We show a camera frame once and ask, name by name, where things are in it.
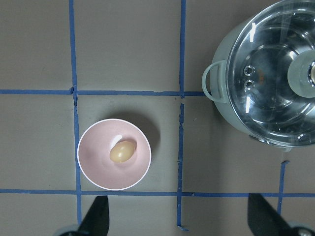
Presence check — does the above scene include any pale green electric pot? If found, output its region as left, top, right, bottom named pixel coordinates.
left=201, top=0, right=315, bottom=152

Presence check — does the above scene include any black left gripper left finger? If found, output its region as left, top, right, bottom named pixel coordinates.
left=77, top=196, right=109, bottom=236

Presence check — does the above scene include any glass pot lid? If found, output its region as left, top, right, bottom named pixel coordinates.
left=225, top=0, right=315, bottom=148

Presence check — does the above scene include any pink bowl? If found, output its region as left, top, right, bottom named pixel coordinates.
left=77, top=118, right=152, bottom=191

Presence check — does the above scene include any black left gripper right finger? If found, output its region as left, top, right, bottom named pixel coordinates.
left=247, top=193, right=293, bottom=236

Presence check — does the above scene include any brown egg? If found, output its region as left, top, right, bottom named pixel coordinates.
left=110, top=141, right=135, bottom=163

